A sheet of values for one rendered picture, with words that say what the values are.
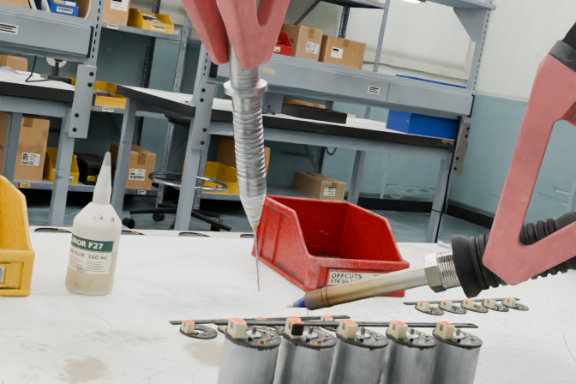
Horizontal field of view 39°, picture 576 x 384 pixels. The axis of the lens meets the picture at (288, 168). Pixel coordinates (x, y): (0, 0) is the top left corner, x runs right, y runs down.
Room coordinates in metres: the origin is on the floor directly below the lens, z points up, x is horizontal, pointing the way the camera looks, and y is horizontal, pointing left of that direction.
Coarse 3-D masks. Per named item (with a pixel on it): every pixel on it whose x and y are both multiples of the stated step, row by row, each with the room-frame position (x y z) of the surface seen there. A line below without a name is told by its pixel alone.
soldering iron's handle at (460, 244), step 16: (528, 224) 0.30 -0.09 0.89; (544, 224) 0.30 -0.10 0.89; (560, 224) 0.30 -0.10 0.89; (464, 240) 0.31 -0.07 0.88; (480, 240) 0.30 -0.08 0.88; (528, 240) 0.30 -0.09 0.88; (464, 256) 0.30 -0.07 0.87; (480, 256) 0.30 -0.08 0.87; (464, 272) 0.30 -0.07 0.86; (480, 272) 0.30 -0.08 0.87; (544, 272) 0.29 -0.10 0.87; (464, 288) 0.30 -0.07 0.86; (480, 288) 0.30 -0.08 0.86
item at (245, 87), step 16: (240, 80) 0.30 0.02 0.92; (256, 80) 0.30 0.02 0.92; (240, 96) 0.30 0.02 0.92; (256, 96) 0.30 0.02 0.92; (240, 112) 0.30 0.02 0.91; (256, 112) 0.30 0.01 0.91; (240, 128) 0.30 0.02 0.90; (256, 128) 0.30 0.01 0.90; (240, 144) 0.30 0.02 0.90; (256, 144) 0.30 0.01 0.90; (240, 160) 0.31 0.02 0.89; (256, 160) 0.31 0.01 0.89; (240, 176) 0.31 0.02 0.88; (256, 176) 0.31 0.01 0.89; (240, 192) 0.31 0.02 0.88; (256, 192) 0.31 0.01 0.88
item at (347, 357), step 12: (336, 336) 0.37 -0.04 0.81; (336, 348) 0.37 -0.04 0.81; (348, 348) 0.36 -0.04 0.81; (360, 348) 0.36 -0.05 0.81; (372, 348) 0.36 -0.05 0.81; (384, 348) 0.36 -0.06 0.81; (336, 360) 0.36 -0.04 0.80; (348, 360) 0.36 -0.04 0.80; (360, 360) 0.36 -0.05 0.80; (372, 360) 0.36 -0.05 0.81; (336, 372) 0.36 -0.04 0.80; (348, 372) 0.36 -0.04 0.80; (360, 372) 0.36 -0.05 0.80; (372, 372) 0.36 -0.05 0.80
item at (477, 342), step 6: (432, 330) 0.40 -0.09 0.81; (456, 330) 0.41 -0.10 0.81; (438, 336) 0.39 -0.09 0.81; (468, 336) 0.40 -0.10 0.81; (474, 336) 0.40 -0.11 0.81; (450, 342) 0.38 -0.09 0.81; (456, 342) 0.38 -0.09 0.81; (462, 342) 0.39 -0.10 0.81; (474, 342) 0.39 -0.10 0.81; (480, 342) 0.39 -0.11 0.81
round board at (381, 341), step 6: (336, 330) 0.37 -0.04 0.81; (360, 330) 0.38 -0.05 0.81; (366, 330) 0.38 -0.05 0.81; (342, 336) 0.36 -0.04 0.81; (360, 336) 0.36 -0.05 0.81; (372, 336) 0.37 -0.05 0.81; (378, 336) 0.37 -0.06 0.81; (384, 336) 0.37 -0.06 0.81; (348, 342) 0.36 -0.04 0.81; (354, 342) 0.36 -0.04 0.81; (360, 342) 0.36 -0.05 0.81; (366, 342) 0.36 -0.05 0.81; (378, 342) 0.36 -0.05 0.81; (384, 342) 0.37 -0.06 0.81
